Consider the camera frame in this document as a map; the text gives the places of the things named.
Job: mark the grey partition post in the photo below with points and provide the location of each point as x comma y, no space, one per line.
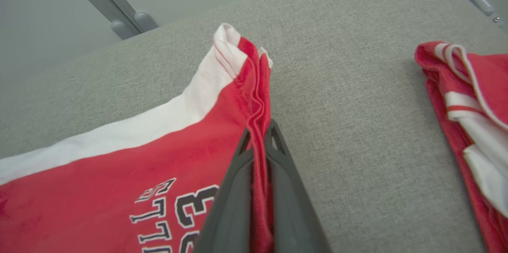
146,20
125,29

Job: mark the red jersey shirt large 23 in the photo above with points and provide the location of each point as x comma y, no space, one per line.
440,86

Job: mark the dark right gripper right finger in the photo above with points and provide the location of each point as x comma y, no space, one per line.
293,221

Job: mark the red shorts small 23 print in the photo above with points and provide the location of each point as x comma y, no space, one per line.
119,165

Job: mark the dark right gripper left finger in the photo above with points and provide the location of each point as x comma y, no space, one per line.
230,221

